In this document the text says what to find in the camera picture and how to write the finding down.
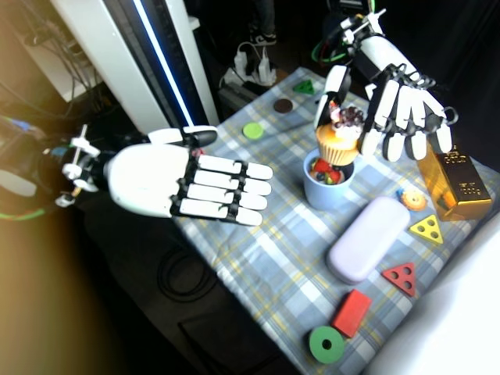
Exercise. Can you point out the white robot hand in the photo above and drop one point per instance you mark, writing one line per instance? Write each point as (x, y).
(144, 179)
(383, 54)

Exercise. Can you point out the grape topped toy cupcake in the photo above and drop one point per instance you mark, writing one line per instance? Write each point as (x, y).
(336, 146)

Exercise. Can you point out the strawberry fruit tart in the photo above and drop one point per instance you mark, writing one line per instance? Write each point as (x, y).
(322, 166)

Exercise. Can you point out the blue cup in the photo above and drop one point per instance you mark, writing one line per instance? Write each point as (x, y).
(324, 197)

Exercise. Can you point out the green triangle block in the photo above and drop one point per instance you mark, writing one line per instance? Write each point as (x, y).
(305, 89)

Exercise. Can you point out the brown disc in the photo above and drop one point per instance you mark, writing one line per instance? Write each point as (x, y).
(283, 106)

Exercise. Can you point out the light green disc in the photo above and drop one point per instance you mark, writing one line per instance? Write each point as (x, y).
(253, 131)

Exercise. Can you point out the person's leg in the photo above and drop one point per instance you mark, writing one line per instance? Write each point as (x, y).
(263, 23)

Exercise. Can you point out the white column with blue strip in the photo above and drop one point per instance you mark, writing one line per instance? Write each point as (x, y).
(117, 58)

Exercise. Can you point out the white power strip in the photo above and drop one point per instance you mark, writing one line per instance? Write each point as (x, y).
(258, 70)

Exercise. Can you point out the orange toy cookie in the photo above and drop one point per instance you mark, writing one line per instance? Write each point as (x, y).
(415, 201)

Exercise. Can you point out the gold bar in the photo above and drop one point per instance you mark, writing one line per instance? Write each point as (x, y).
(461, 183)

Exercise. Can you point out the blue plaid cloth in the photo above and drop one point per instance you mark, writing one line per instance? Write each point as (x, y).
(281, 265)

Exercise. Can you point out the yellow triangle block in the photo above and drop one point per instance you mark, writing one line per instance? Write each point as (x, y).
(429, 230)

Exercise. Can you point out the lilac glasses case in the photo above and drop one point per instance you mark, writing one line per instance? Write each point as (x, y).
(367, 238)

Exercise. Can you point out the red triangle block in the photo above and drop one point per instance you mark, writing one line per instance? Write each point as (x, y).
(400, 282)

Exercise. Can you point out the red rectangular block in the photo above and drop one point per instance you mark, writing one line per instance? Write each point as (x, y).
(351, 312)

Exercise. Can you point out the white robot body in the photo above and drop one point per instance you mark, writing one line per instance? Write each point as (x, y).
(449, 320)

